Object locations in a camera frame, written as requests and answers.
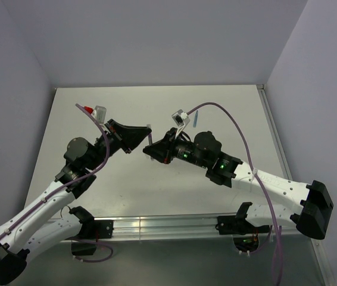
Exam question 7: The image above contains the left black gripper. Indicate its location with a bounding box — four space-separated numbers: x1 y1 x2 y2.
86 119 151 171

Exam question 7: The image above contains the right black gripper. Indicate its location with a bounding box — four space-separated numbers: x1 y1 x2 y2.
143 126 209 167

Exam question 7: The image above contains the blue highlighter pen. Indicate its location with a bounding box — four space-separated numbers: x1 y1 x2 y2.
192 110 199 128

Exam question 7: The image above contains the purple highlighter pen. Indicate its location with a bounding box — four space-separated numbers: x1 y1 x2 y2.
148 133 154 161

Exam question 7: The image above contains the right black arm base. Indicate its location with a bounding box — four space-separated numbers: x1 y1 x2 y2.
215 216 259 252

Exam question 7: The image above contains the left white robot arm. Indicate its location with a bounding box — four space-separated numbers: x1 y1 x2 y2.
0 119 151 285

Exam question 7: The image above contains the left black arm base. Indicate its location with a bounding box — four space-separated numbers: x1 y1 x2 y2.
71 219 114 262

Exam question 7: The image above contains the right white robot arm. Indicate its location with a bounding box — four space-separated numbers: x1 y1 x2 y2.
143 128 333 240

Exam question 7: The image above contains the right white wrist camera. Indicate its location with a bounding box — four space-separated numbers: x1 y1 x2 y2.
171 109 191 129

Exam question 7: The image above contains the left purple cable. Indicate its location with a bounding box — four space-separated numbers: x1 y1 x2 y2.
0 103 114 284

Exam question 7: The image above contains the aluminium front rail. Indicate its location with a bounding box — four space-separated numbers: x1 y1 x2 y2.
6 210 282 248

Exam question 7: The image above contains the aluminium rail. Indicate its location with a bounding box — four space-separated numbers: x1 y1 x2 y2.
6 210 282 248
257 85 336 286

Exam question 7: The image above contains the aluminium right side rail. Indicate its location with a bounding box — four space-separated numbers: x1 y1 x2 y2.
257 85 336 286

